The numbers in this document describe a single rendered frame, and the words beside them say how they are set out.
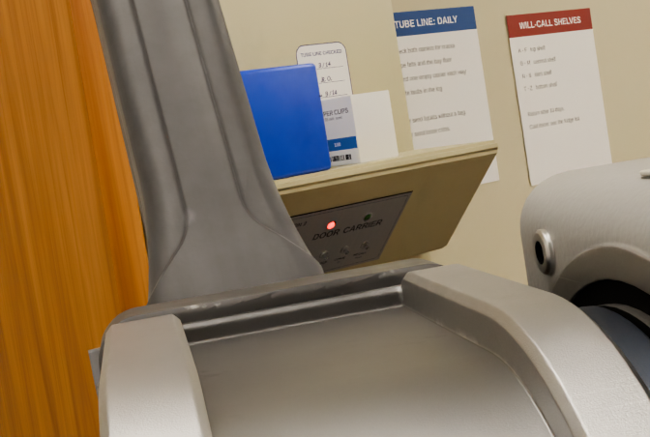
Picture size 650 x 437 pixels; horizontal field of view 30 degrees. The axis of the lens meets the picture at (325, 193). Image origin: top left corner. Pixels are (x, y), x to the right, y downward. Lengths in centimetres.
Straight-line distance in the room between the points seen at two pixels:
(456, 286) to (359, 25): 96
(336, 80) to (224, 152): 73
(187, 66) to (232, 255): 8
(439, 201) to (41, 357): 38
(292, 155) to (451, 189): 20
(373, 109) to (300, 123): 11
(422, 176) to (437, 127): 76
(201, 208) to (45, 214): 58
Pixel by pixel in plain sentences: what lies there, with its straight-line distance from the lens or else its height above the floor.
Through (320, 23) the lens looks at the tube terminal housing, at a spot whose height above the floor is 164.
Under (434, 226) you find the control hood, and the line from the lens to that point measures 116.
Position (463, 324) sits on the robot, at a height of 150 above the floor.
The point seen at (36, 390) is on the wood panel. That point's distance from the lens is 108.
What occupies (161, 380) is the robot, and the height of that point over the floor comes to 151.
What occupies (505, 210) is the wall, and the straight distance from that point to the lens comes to 193.
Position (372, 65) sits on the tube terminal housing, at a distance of 119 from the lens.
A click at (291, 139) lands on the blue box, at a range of 98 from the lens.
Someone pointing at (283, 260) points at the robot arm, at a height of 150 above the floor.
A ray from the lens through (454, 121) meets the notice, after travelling 186.
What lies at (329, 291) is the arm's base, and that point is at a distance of 28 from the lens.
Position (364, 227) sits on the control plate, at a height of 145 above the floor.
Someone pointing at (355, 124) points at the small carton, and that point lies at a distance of 106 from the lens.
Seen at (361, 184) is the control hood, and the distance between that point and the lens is 102.
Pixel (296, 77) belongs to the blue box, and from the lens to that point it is 99.
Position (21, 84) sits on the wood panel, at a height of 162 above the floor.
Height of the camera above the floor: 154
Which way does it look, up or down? 3 degrees down
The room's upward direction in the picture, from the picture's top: 9 degrees counter-clockwise
